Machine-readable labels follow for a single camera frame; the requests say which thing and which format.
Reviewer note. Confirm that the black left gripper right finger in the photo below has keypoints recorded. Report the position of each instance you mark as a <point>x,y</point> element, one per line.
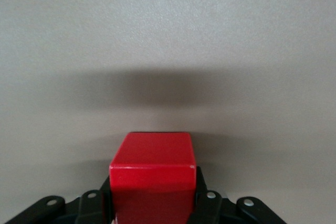
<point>210,208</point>

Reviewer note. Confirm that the red block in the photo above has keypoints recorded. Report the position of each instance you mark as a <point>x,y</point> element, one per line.
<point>152,171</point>

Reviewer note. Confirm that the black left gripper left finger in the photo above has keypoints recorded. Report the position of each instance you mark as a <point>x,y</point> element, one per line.
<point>92,208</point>

